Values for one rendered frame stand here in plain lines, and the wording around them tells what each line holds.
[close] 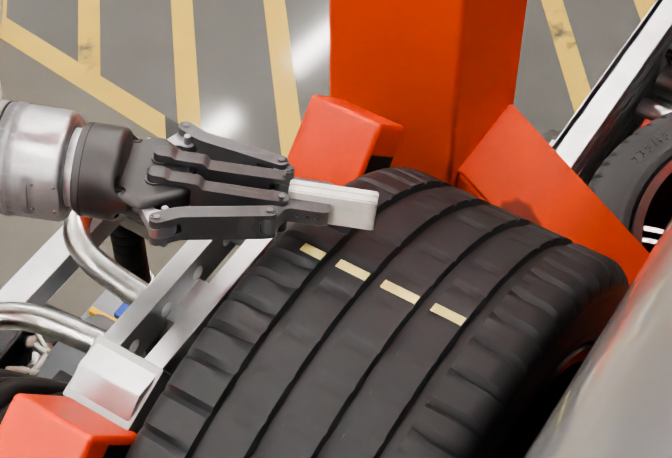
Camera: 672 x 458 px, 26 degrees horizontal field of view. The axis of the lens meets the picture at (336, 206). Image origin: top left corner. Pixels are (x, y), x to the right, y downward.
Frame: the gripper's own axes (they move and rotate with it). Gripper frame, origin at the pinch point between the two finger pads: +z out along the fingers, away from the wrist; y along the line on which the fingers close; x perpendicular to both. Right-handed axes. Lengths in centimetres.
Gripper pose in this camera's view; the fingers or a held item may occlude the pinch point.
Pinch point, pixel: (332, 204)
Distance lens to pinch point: 114.4
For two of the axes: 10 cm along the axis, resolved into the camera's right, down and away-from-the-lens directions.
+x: 0.9, -7.5, -6.6
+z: 9.9, 1.4, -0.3
